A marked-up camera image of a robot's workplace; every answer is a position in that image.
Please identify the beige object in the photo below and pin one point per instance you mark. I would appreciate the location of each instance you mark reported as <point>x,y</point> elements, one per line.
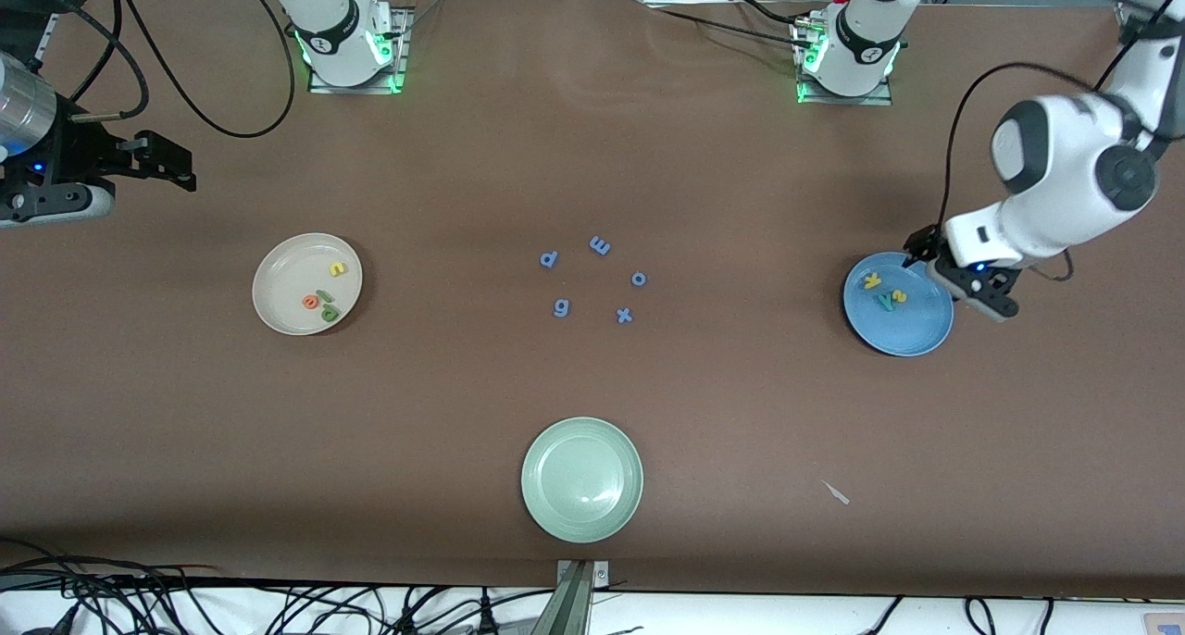
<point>1165,624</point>

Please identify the blue letter p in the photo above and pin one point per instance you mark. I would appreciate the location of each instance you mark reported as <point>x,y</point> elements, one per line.
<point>549,259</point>

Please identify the metal camera post bracket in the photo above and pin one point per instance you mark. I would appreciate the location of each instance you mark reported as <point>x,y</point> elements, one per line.
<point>579,598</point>

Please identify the teal letter y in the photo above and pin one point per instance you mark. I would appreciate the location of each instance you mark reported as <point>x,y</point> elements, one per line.
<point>886,302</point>

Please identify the beige plate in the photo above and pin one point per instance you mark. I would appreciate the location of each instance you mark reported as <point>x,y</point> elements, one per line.
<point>287,274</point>

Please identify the blue letter m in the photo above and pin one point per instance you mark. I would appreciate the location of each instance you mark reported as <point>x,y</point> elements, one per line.
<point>600,245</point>

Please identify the brown table cover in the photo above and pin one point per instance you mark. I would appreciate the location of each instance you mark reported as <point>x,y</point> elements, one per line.
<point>592,154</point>

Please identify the blue plate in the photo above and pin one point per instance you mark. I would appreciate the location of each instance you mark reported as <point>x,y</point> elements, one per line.
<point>898,334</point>

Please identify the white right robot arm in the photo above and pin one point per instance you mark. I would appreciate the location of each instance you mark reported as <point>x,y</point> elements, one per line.
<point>338,33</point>

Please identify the blue letter x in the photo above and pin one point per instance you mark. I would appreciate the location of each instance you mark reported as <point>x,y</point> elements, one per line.
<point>624,315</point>

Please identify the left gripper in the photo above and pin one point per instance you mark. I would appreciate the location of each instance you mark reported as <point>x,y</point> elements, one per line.
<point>922,244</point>

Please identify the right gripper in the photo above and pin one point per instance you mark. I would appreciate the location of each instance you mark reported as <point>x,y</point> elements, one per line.
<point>81,153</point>

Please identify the green letter p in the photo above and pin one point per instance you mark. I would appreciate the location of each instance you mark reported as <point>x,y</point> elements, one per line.
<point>330,314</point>

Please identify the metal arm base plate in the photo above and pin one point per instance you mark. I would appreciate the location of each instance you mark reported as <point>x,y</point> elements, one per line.
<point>847,101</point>
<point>366,89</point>

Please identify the green plate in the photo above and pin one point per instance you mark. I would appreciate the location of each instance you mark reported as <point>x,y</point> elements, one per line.
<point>581,479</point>

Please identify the aluminium corner profile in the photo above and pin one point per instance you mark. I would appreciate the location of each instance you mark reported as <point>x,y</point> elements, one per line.
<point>1131,15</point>

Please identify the blue letter g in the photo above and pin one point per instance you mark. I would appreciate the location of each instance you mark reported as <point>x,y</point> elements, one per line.
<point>561,307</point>

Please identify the white paper scrap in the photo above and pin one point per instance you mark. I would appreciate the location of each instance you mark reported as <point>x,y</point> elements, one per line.
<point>836,492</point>

